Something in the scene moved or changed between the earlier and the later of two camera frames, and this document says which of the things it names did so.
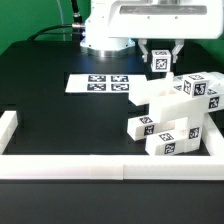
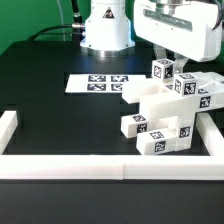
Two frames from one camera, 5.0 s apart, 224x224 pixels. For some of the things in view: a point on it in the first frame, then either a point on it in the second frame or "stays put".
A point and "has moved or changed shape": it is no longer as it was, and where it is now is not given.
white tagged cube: [161, 60] has moved or changed shape
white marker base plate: [102, 83] stays put
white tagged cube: [195, 86] has moved or changed shape
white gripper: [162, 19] → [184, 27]
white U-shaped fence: [114, 167] stays put
